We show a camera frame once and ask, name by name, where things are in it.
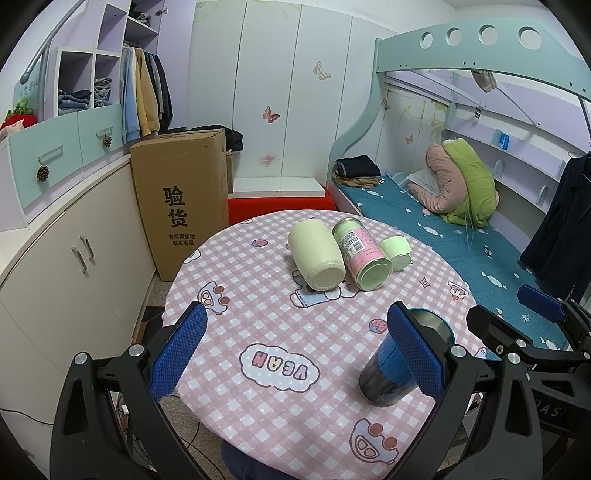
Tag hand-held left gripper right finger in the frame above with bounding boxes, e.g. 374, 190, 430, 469
387, 302, 489, 480

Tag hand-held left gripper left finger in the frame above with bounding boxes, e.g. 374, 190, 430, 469
49, 302, 209, 480

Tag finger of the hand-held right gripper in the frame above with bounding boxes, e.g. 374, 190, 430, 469
517, 284, 591, 352
465, 304, 533, 371

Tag cream cup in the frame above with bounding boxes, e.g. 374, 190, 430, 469
288, 219, 346, 292

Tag dark blue cup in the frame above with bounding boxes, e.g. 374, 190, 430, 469
359, 308, 455, 408

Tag small light green cup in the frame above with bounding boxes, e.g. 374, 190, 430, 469
379, 235, 413, 272

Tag green cup with pink label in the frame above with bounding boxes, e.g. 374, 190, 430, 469
331, 217, 393, 291

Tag hanging dark jacket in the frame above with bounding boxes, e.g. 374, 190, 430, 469
519, 151, 591, 301

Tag pink checkered round table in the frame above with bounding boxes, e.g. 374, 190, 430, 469
164, 209, 483, 480

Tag blue printed bed sheet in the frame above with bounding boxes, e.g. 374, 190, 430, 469
339, 171, 568, 352

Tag person's blue trouser leg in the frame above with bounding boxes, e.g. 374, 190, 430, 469
221, 443, 259, 480

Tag rolled pink and green quilt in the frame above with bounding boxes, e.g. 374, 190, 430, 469
406, 138, 500, 228

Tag white low cabinet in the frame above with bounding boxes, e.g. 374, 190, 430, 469
0, 152, 158, 393

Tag white pillow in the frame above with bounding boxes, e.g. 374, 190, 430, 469
406, 168, 439, 195

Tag red mat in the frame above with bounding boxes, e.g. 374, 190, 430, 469
228, 187, 337, 227

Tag tall cardboard box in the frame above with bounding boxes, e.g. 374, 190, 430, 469
130, 128, 230, 282

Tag white board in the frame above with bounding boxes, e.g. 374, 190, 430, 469
233, 178, 328, 197

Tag folded dark clothes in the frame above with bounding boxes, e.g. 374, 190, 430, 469
333, 155, 383, 189

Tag black bag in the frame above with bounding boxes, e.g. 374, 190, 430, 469
191, 124, 244, 152

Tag grey hanging cap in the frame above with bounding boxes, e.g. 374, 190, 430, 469
471, 69, 498, 93

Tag light green drawer unit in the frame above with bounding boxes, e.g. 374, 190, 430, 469
9, 104, 125, 222

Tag hanging tan hoodie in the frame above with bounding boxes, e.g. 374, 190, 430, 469
134, 48, 160, 137

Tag hanging blue shirt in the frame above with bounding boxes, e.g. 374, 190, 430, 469
121, 46, 141, 143

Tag hanging dark coat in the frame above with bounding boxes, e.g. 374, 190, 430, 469
145, 52, 174, 132

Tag folded jeans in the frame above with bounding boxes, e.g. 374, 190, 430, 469
58, 89, 92, 116
93, 78, 113, 108

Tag red plush toy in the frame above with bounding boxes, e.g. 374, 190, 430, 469
0, 102, 38, 132

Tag white wardrobe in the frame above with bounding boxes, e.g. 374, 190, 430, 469
187, 0, 398, 185

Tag white open shelf unit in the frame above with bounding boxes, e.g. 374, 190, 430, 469
41, 0, 171, 121

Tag black floor cable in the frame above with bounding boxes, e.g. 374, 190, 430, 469
0, 406, 56, 425

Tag light green bunk bed frame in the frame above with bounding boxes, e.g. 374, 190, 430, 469
329, 21, 591, 232

